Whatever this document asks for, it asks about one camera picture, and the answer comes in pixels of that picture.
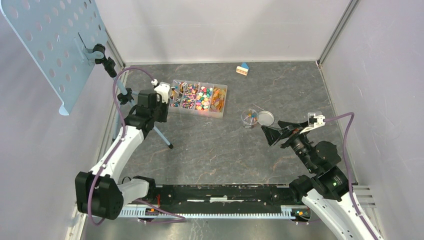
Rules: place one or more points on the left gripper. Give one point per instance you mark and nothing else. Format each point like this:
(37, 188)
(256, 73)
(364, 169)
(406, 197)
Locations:
(163, 118)

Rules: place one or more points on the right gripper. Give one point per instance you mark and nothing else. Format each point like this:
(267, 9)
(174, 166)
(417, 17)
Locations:
(273, 134)

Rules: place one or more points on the round jar lid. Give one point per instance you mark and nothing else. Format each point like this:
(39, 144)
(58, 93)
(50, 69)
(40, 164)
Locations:
(265, 118)

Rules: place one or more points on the clear round plastic jar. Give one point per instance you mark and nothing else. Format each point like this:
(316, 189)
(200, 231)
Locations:
(249, 118)

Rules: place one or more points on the clear plastic scoop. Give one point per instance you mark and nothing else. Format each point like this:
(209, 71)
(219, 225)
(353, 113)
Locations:
(176, 96)

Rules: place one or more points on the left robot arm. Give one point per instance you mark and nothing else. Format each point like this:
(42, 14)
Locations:
(98, 191)

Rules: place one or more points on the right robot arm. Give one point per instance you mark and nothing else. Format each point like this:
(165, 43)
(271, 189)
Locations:
(329, 192)

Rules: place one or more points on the clear compartment candy box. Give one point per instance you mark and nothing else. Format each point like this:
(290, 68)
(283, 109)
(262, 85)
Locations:
(201, 99)

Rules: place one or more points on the toy block house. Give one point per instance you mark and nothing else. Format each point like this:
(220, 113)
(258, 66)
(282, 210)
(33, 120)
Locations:
(243, 69)

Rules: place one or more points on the light blue tripod stand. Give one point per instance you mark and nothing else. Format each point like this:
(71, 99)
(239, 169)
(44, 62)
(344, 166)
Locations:
(127, 98)

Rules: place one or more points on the light blue perforated board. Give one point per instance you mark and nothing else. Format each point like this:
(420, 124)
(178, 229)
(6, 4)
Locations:
(63, 37)

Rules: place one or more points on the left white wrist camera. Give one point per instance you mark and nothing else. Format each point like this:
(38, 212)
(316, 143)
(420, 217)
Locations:
(163, 89)

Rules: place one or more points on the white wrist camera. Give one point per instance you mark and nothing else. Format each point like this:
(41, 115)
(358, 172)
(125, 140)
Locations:
(315, 120)
(163, 89)

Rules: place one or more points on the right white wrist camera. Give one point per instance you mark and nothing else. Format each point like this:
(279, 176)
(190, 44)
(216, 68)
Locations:
(315, 120)

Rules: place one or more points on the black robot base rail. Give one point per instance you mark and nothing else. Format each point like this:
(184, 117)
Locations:
(225, 198)

